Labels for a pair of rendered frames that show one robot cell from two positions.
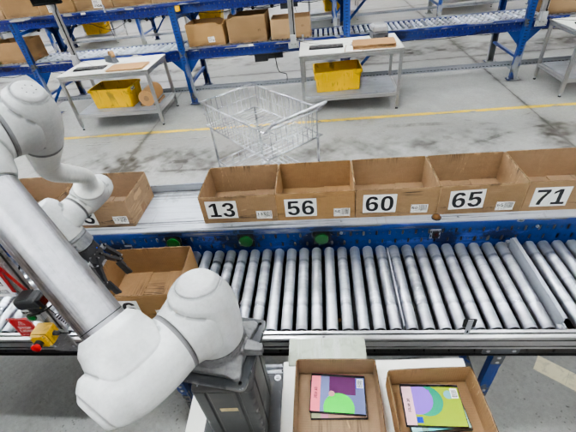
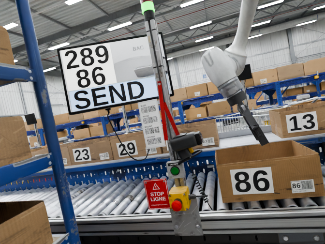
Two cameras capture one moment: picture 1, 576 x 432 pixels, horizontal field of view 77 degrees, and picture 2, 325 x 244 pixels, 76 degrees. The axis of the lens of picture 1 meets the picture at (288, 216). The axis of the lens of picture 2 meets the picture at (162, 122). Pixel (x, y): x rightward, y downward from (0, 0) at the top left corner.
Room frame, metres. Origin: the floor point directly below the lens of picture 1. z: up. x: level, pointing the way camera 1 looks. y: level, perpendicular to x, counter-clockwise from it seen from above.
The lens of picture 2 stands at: (0.16, 0.95, 1.19)
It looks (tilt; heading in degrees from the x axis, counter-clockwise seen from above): 3 degrees down; 8
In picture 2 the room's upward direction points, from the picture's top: 11 degrees counter-clockwise
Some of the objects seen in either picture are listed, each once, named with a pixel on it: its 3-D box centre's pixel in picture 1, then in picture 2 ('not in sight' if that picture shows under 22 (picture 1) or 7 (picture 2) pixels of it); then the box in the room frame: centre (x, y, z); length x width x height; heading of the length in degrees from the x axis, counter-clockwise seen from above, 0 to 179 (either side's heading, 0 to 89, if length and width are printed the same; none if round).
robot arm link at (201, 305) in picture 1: (203, 311); not in sight; (0.59, 0.24, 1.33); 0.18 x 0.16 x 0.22; 138
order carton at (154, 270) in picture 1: (147, 282); (260, 168); (1.19, 0.69, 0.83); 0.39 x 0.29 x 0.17; 84
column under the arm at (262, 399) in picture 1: (236, 387); not in sight; (0.60, 0.24, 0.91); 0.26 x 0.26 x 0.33; 84
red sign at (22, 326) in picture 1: (32, 327); (164, 193); (1.00, 1.13, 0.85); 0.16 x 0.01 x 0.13; 82
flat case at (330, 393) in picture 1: (337, 393); not in sight; (0.60, -0.09, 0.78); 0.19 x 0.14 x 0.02; 79
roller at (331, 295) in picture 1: (330, 286); not in sight; (1.13, -0.16, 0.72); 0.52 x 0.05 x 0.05; 172
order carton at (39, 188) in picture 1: (40, 202); (141, 143); (1.80, 1.40, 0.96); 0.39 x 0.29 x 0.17; 82
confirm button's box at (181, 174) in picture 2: (33, 314); (175, 169); (0.98, 1.06, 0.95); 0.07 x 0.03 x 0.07; 82
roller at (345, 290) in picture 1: (345, 285); not in sight; (1.12, -0.22, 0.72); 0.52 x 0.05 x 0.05; 172
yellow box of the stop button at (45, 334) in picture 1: (52, 336); (188, 198); (0.95, 1.03, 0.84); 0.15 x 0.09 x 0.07; 82
